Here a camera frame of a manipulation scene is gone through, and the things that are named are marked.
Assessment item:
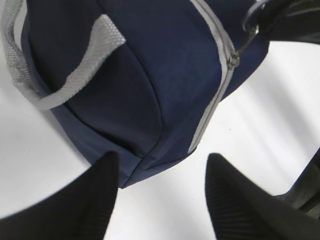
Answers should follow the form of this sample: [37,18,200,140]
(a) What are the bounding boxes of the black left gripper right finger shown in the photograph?
[205,153,320,240]

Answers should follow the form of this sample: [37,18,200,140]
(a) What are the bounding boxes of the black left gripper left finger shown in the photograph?
[0,152,119,240]

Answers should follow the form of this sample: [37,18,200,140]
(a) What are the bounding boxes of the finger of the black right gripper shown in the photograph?
[259,0,320,45]

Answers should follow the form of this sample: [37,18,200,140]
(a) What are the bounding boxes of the navy blue lunch bag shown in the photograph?
[0,0,269,188]

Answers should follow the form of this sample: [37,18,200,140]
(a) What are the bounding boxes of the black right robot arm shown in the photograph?
[257,0,320,218]

